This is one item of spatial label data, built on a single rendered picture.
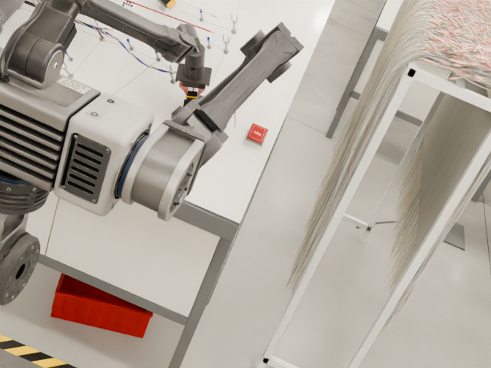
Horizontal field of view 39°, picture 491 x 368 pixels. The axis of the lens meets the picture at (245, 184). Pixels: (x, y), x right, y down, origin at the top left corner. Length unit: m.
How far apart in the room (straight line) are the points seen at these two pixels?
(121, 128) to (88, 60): 1.23
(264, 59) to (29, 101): 0.55
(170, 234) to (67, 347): 0.74
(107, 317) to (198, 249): 0.70
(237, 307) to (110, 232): 1.02
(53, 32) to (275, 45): 0.54
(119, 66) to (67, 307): 1.04
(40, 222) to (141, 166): 1.40
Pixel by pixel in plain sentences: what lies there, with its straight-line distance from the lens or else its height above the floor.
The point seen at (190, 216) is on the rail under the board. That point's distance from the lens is 2.17.
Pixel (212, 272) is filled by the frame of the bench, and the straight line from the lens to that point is 2.32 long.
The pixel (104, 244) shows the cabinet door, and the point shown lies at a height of 0.56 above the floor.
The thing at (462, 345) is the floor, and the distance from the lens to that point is 3.75.
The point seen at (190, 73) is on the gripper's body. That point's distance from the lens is 2.05.
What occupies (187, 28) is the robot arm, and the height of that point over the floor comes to 1.36.
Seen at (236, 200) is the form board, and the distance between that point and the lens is 2.16.
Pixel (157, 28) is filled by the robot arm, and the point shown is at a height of 1.38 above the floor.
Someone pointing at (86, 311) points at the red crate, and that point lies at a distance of 2.84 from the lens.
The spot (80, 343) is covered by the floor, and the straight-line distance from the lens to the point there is 2.82.
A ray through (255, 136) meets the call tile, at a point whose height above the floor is 1.10.
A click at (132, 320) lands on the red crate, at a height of 0.08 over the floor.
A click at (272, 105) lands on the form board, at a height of 1.18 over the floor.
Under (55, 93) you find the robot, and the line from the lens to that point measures 1.13.
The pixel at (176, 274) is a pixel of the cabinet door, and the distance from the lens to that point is 2.36.
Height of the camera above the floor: 2.05
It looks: 30 degrees down
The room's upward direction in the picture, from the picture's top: 22 degrees clockwise
